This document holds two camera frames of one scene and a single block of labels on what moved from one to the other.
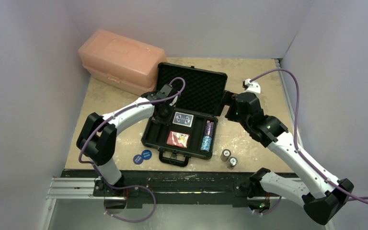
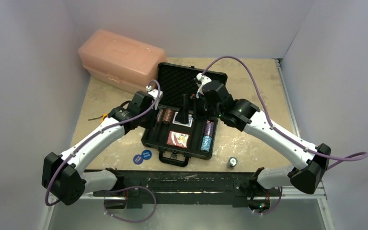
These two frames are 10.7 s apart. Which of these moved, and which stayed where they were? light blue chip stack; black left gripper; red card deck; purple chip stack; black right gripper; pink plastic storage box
Moved: black left gripper; black right gripper
Stayed: pink plastic storage box; purple chip stack; light blue chip stack; red card deck
